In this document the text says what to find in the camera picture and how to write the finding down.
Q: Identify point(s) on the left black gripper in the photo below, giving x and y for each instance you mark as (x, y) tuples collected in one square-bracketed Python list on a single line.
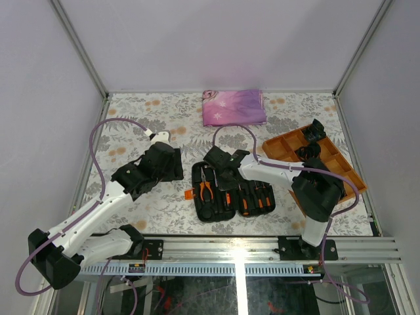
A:
[(176, 173)]

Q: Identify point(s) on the folded purple cloth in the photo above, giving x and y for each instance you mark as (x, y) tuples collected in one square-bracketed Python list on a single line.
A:
[(244, 107)]

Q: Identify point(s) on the black tape roll middle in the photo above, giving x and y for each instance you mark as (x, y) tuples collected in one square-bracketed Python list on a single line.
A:
[(305, 153)]

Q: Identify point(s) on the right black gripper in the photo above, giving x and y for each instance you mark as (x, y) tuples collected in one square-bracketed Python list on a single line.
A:
[(226, 186)]

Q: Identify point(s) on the large black orange screwdriver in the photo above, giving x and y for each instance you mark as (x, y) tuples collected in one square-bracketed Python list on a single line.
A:
[(244, 202)]

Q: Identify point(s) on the black tape roll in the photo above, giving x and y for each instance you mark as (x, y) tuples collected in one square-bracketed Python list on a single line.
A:
[(305, 153), (314, 132)]

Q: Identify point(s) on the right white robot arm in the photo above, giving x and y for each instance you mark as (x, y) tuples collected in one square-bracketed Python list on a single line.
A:
[(317, 190)]

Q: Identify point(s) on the black plastic tool case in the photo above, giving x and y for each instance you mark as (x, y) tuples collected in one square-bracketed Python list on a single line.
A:
[(217, 211)]

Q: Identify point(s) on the aluminium front rail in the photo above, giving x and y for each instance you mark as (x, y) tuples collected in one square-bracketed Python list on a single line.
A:
[(280, 255)]

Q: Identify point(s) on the orange handled long-nose pliers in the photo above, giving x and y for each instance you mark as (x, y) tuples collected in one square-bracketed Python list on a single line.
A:
[(205, 189)]

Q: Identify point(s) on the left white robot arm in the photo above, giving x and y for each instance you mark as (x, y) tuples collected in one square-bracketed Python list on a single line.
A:
[(60, 253)]

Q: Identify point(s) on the black tape roll far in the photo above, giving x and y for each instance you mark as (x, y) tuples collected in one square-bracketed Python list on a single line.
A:
[(314, 132)]

